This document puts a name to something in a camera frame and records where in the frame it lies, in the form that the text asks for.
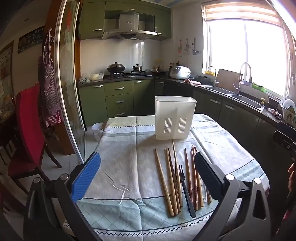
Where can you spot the striped window blind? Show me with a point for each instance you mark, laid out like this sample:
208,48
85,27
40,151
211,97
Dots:
240,11

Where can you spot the white rice cooker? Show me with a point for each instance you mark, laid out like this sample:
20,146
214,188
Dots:
180,72

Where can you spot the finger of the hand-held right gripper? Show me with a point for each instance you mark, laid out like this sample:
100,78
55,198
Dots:
285,142

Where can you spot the translucent plastic spoon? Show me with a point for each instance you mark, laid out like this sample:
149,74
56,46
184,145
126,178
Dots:
204,192

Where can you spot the white plastic bags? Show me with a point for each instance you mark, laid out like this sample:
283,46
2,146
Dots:
92,77

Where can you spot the dark wooden chair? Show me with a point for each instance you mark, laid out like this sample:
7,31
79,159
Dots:
11,197

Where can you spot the pale patterned tablecloth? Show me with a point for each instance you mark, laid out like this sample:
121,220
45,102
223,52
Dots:
129,162

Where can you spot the wooden cutting board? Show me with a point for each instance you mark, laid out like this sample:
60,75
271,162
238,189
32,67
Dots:
227,80

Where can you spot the grey dish rag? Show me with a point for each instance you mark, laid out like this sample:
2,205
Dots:
274,113

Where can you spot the person's pink patterned clothing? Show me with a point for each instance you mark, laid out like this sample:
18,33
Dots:
290,210

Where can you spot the red checkered apron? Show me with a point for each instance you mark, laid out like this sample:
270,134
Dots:
47,81

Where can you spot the small steel pot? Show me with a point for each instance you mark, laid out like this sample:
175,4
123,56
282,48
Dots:
137,68

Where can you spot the dish rack with plates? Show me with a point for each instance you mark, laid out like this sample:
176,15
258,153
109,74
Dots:
289,111

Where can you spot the tall steel faucet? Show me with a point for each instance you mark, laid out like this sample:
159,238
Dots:
240,74

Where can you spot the steel double sink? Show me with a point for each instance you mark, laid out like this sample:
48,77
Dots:
245,99

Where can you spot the person's right hand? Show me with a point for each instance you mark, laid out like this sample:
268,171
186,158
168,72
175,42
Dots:
292,176

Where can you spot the kitchen window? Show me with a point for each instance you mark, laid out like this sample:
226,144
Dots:
249,53

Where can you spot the dark sauce bottles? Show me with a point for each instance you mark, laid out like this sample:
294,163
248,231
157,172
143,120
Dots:
174,66

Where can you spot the green wall cabinets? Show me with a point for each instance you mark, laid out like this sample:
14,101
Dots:
92,20

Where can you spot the small steel faucet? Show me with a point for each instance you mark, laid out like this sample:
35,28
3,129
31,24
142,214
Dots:
214,76

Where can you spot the hanging kitchen tools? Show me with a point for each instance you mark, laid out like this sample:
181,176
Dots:
188,47

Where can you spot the blue plastic basket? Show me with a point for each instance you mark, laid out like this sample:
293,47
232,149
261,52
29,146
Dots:
246,83

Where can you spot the dark wall calendar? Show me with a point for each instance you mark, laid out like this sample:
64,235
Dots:
31,39

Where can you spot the black frying pan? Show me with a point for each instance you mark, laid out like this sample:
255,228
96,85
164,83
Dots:
159,72

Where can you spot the dark cooking pot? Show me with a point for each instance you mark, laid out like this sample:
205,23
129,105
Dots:
204,79

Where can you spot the black gas stove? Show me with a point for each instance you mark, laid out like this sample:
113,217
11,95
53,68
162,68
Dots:
129,74

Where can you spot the dark base cabinets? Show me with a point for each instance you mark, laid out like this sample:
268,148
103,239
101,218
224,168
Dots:
233,115

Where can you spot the yellow sponge holder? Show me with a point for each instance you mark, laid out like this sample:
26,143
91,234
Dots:
209,73

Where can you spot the black wok with lid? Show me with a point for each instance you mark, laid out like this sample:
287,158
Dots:
116,67

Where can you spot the framed wall picture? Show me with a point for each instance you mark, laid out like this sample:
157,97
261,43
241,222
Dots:
5,76

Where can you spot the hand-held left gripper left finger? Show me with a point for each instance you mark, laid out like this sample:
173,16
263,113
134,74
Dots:
86,176

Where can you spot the sliding glass door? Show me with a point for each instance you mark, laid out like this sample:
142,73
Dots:
69,92

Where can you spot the white plastic utensil holder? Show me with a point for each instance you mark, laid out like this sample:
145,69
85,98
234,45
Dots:
175,115

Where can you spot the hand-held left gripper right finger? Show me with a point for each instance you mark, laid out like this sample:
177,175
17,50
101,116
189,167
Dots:
205,173

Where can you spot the green base cabinets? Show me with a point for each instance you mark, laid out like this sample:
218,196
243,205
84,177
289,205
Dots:
120,97

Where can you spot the steel range hood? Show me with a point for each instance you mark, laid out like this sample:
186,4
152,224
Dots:
129,32

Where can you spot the red cloth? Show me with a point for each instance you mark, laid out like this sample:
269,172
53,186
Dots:
192,81

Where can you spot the red covered chair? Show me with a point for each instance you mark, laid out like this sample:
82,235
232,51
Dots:
27,120

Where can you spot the black plastic fork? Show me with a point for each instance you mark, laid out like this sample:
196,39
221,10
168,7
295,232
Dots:
188,201

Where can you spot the green plastic tub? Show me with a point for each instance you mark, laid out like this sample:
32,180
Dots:
258,87

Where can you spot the white trash bin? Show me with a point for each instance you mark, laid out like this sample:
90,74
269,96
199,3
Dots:
97,132

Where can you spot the yellow tap knob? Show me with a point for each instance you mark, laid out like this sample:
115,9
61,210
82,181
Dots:
262,101

